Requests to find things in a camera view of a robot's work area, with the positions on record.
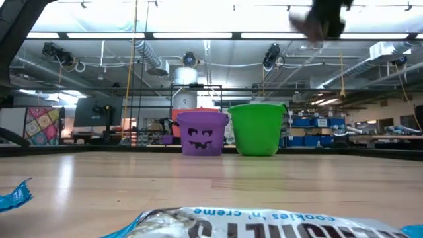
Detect green halloween bucket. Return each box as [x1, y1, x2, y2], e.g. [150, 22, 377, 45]
[227, 102, 288, 157]

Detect shelf with blue bins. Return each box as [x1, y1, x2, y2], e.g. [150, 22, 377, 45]
[286, 112, 347, 149]

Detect white cylinder tank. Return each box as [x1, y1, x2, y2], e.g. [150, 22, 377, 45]
[173, 67, 198, 110]

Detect purple halloween bucket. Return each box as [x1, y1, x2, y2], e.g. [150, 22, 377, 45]
[176, 110, 230, 157]

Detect yellow hanging cord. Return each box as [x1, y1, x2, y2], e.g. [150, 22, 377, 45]
[338, 52, 347, 99]

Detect yellow hanging cable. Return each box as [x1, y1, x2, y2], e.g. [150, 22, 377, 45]
[120, 0, 139, 139]

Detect black monitor screen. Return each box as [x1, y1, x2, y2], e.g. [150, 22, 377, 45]
[73, 96, 124, 128]

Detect blue white candy bar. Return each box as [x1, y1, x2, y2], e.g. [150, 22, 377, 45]
[0, 177, 34, 214]
[100, 206, 423, 238]

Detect brown candy bar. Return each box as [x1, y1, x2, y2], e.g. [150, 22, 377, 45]
[289, 9, 327, 43]

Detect large grey air duct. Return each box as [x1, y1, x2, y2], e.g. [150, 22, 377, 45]
[322, 41, 414, 89]

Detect colourful patterned quilt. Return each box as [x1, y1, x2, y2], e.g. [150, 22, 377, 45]
[24, 107, 63, 147]

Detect silver flexible duct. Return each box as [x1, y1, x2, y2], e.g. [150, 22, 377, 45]
[134, 39, 170, 77]

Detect black curved cable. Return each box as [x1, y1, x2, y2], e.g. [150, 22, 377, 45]
[0, 127, 31, 148]

